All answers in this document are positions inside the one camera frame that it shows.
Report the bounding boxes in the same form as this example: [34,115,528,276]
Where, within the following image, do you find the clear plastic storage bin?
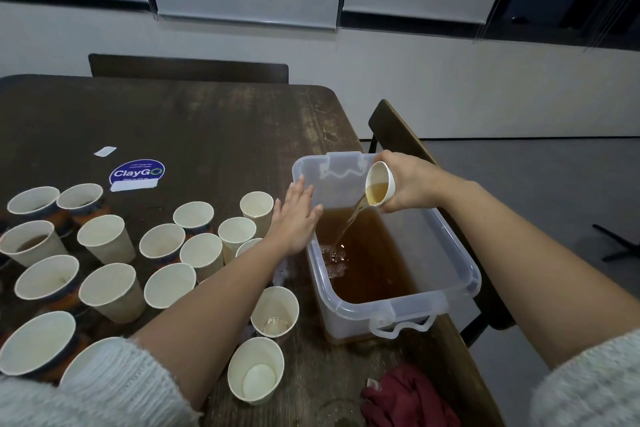
[292,151,482,343]

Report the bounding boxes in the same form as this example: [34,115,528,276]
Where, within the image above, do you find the group of paper cups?
[0,182,276,388]

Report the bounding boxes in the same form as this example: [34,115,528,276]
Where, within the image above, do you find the person's right hand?
[375,149,453,215]

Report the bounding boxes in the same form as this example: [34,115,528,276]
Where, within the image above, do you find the person's left hand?
[265,176,324,258]

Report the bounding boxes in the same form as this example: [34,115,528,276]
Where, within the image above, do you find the white paper cup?
[218,216,258,253]
[239,190,275,236]
[363,160,397,207]

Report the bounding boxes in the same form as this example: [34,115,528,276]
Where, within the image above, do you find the dark wooden chair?
[88,53,290,85]
[368,99,516,348]

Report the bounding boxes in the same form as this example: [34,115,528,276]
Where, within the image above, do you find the round blue sticker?
[109,158,166,193]

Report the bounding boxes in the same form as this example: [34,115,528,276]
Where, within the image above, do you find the person's left forearm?
[0,242,301,427]

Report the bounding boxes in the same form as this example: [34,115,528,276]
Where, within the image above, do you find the round white side table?
[592,224,640,263]

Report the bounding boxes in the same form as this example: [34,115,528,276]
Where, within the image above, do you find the person's right forearm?
[440,176,640,427]

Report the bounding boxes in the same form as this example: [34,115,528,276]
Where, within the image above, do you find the dark red cloth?
[360,362,463,427]

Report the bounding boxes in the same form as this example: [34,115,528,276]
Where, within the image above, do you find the dark wooden table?
[0,74,506,427]

